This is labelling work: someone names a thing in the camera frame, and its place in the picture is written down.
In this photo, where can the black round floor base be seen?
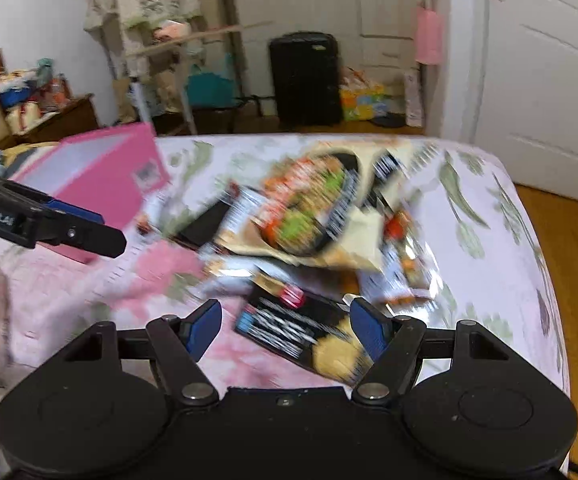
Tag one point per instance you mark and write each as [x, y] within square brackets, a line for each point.
[389, 121]

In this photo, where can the black suitcase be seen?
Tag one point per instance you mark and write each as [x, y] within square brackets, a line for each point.
[304, 80]

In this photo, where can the teal bag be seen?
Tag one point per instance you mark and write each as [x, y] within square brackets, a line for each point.
[209, 87]

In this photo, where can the pink storage box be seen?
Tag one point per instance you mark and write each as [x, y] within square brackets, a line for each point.
[109, 185]

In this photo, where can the white door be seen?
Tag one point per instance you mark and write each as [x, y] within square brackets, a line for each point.
[544, 85]

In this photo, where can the small black snack packet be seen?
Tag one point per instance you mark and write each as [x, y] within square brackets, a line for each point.
[204, 225]

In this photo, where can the black cookie packet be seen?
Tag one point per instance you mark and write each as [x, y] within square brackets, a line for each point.
[289, 325]

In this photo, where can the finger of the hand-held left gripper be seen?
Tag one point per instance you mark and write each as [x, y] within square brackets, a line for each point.
[94, 240]
[76, 212]

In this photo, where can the pink hanging bag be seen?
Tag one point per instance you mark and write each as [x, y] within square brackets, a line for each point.
[429, 35]

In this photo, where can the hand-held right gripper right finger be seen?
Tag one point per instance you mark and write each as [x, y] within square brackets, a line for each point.
[369, 330]

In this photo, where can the clutter on nightstand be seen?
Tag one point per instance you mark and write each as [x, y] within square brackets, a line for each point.
[29, 90]

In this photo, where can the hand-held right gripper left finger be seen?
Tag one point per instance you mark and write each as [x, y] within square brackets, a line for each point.
[204, 327]

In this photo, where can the large beige snack bag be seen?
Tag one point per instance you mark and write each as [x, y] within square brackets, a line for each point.
[299, 200]

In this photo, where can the clear coated peanut bag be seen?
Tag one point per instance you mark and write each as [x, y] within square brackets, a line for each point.
[409, 265]

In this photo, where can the tall white box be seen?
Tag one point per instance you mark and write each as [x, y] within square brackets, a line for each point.
[414, 100]

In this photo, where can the wooden rack slat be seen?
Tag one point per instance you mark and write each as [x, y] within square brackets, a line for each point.
[204, 35]

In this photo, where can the yellow green carton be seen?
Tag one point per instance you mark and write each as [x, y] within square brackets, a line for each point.
[364, 100]

